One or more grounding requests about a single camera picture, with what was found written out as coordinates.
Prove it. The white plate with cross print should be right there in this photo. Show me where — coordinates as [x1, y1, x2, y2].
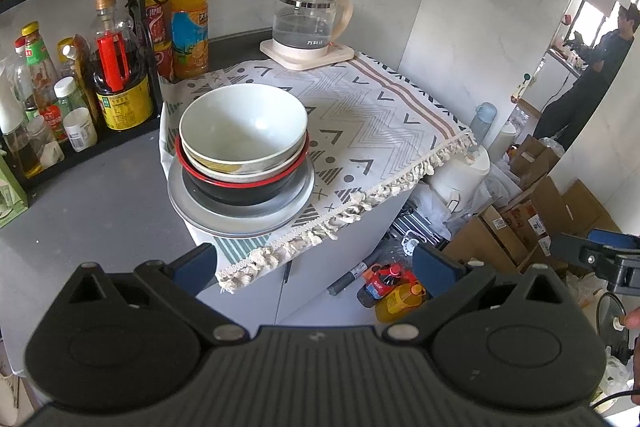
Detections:
[167, 158, 316, 239]

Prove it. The red and black bowl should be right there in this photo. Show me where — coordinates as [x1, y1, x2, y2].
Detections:
[175, 133, 309, 206]

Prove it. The white bowl with yellow pattern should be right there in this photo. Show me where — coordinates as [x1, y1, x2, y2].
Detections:
[179, 83, 308, 176]

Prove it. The person's right hand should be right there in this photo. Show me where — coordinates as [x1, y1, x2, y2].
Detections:
[624, 308, 640, 405]

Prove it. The yellow bottle on floor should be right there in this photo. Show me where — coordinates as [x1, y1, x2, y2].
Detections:
[375, 283, 426, 323]

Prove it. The brown cardboard box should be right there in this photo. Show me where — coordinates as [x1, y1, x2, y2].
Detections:
[444, 206, 529, 273]

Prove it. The white round appliance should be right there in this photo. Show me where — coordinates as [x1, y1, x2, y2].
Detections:
[428, 145, 491, 212]

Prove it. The patterned white table cloth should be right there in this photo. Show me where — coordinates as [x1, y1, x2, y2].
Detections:
[160, 53, 475, 293]

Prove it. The pale blue water bottle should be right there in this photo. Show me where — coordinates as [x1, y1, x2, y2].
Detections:
[470, 102, 497, 145]

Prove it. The small white jar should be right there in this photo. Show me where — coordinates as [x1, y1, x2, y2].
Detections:
[63, 107, 98, 153]

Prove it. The black metal rack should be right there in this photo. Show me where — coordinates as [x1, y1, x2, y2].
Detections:
[0, 0, 166, 203]

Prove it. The person in dark clothes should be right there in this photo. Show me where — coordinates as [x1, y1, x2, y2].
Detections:
[533, 3, 639, 150]

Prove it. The dark soy sauce bottle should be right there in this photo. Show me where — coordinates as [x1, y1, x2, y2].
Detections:
[90, 0, 154, 132]

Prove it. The cream kettle heating base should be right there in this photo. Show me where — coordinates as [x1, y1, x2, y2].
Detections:
[259, 39, 355, 72]

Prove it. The red cola can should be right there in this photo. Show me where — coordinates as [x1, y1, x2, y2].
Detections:
[145, 0, 175, 83]

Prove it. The orange juice bottle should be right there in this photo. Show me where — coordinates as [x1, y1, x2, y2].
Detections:
[169, 0, 208, 79]

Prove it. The glass kettle with cream lid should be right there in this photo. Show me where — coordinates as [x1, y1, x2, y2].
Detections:
[272, 0, 354, 52]

